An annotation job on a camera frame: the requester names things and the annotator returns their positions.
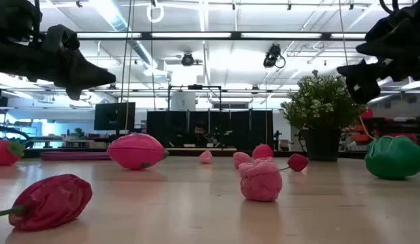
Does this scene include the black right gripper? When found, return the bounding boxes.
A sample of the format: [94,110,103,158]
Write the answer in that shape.
[336,20,420,105]

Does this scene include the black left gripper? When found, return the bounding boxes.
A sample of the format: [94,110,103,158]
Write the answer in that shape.
[0,24,117,102]

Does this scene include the large pink-red oval toy produce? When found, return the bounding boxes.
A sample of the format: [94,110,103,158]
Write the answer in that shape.
[107,133,169,171]

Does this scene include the green toy vegetable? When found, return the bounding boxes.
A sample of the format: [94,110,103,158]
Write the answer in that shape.
[364,135,420,180]

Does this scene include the small red toy cherry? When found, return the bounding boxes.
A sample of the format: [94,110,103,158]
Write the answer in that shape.
[279,152,310,172]

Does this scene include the red toy strawberry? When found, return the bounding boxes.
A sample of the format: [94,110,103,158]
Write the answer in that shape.
[0,139,25,167]

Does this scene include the red round toy fruit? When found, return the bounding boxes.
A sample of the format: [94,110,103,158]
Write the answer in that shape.
[252,144,274,161]

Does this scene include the small pink toy produce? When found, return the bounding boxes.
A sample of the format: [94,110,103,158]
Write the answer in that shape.
[198,150,213,165]
[232,151,254,169]

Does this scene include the pink lumpy toy vegetable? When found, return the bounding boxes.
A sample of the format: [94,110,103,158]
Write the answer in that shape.
[237,157,284,203]

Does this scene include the black monitor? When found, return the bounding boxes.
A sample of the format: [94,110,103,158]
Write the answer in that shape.
[93,102,136,131]

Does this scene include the potted green plant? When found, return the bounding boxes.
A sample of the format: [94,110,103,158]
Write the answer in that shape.
[280,70,368,162]

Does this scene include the red equipment behind table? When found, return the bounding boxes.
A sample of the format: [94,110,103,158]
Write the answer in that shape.
[348,108,420,145]

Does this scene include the purple rectangular block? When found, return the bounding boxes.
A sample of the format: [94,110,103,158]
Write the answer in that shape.
[40,150,112,161]

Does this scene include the white cylindrical tank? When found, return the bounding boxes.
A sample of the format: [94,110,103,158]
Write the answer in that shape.
[170,91,197,112]

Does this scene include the red toy chili pepper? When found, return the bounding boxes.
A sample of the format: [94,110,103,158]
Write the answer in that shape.
[0,174,93,232]

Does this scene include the person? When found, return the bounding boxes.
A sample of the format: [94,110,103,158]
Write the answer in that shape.
[188,120,220,148]

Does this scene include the black partition panels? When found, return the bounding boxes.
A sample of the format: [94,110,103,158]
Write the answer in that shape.
[146,108,274,152]

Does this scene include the yellow hanging cable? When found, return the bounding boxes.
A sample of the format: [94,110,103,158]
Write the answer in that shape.
[123,0,135,134]

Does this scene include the orange cable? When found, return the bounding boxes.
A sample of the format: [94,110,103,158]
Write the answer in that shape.
[358,115,377,142]

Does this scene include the silver ventilation duct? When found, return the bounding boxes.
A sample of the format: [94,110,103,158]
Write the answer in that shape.
[91,0,160,74]

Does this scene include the black ceiling cord reel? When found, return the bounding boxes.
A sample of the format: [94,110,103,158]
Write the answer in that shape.
[262,43,287,69]
[180,52,196,67]

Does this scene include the white hanging ring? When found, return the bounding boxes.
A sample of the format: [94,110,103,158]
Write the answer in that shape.
[146,2,165,24]

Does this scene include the black metal stand frame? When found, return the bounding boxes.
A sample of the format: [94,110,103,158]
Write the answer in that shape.
[167,84,223,112]

